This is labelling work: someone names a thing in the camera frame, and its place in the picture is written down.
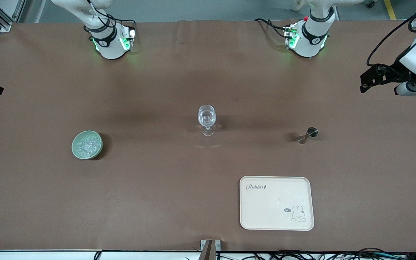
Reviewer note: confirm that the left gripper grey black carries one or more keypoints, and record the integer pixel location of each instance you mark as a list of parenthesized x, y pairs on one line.
[(397, 72)]

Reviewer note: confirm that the shiny steel double jigger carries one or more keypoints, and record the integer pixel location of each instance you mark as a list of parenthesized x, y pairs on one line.
[(307, 135)]

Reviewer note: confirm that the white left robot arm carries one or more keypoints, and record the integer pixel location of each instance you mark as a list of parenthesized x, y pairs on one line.
[(311, 39)]

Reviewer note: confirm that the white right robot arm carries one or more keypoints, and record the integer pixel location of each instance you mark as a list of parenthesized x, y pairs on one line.
[(108, 47)]

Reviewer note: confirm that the clear ice cubes pile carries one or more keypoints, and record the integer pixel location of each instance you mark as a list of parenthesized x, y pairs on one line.
[(87, 146)]

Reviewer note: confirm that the clear stemmed wine glass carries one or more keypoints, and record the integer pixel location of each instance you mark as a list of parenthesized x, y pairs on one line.
[(207, 117)]

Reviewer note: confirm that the pale green ceramic bowl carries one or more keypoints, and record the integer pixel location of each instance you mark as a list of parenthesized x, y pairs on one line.
[(75, 150)]

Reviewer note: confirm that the cream tray with rabbit print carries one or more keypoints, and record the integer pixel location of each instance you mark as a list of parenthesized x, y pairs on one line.
[(276, 209)]

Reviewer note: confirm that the brown table mat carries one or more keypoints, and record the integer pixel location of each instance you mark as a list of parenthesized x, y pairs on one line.
[(157, 187)]

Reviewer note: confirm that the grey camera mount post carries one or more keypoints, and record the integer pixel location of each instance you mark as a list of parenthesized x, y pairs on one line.
[(208, 251)]

